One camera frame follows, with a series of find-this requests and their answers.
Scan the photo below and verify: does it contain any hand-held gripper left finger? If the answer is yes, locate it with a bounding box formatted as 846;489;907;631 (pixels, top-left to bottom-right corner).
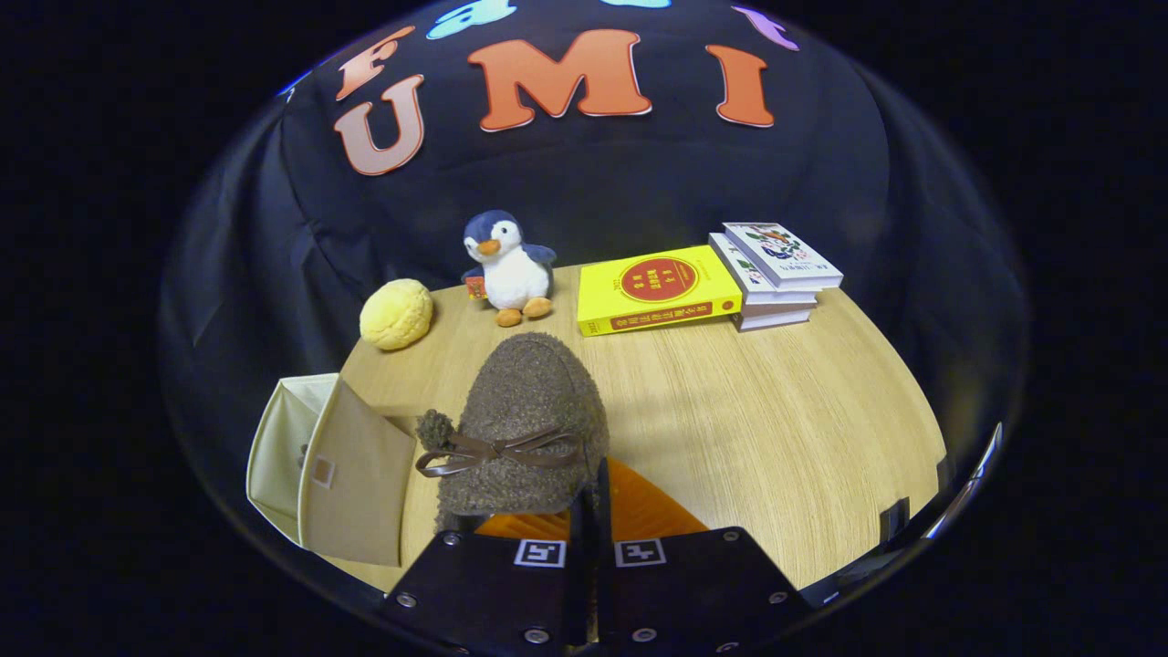
381;493;596;657

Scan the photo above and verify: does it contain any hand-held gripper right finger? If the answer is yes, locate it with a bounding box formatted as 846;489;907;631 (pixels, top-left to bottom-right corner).
598;456;813;657

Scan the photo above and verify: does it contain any beige fabric storage box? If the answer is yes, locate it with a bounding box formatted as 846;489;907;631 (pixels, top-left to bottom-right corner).
246;372;418;567

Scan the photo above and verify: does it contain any plain white book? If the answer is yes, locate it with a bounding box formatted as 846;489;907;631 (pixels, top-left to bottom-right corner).
733;290;819;332

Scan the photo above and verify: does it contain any yellow bun plush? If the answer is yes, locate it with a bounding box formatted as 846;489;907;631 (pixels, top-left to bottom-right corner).
359;278;435;351

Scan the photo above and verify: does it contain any yellow book red circle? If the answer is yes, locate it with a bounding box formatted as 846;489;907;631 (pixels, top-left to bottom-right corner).
577;245;743;338

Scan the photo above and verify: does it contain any blue white penguin plush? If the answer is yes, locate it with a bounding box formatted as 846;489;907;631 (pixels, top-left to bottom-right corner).
461;210;558;328

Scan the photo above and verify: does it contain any white book floral cover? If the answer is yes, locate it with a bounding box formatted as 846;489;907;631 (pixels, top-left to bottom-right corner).
709;233;819;307

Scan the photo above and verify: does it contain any black backdrop cloth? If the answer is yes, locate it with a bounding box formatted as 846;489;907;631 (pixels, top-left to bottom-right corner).
160;0;1027;603

